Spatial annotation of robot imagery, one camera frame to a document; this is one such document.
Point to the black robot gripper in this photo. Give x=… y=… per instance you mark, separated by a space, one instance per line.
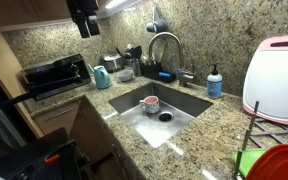
x=82 y=9

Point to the silver rice cooker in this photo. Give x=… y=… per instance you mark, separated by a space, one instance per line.
x=111 y=62

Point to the teal watering can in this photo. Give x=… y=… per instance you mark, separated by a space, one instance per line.
x=102 y=78

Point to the black kitchen utensils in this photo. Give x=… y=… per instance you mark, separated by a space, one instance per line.
x=135 y=52

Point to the black toaster oven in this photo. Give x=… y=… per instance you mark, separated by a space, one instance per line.
x=55 y=76

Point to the small grey bowl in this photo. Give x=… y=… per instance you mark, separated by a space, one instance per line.
x=125 y=76

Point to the metal utensil holder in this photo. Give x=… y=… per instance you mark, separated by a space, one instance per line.
x=136 y=68

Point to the dark grey measuring cup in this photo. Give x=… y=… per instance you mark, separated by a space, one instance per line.
x=161 y=25

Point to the wooden upper cabinet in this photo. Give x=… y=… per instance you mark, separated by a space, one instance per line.
x=17 y=11

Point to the silver gooseneck faucet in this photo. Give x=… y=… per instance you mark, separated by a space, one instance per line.
x=165 y=33

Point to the blue sponge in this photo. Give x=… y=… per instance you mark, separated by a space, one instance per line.
x=164 y=74

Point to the wooden drawer front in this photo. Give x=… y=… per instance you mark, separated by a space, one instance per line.
x=57 y=115

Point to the floral mug with pink inside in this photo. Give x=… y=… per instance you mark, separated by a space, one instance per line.
x=151 y=105

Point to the wooden base cabinet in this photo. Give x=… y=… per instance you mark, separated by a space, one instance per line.
x=90 y=130

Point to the black stand bar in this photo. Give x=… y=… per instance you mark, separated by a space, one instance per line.
x=7 y=102

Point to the black sink drain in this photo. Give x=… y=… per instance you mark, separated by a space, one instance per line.
x=165 y=116

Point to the stainless steel sink basin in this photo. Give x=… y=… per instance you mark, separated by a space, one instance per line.
x=150 y=128

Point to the orange latch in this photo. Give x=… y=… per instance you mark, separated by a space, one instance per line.
x=51 y=158

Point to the blue soap pump bottle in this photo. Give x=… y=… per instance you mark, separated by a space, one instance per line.
x=214 y=86

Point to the black equipment case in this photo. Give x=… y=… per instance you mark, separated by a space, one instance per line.
x=27 y=160

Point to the metal dish rack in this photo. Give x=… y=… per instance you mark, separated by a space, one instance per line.
x=254 y=113

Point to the white cutting board pink rim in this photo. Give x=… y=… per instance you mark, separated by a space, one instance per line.
x=277 y=83

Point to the green plastic lid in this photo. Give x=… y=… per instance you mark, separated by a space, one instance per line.
x=247 y=159

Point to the red plastic lid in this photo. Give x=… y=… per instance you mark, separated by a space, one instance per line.
x=280 y=165

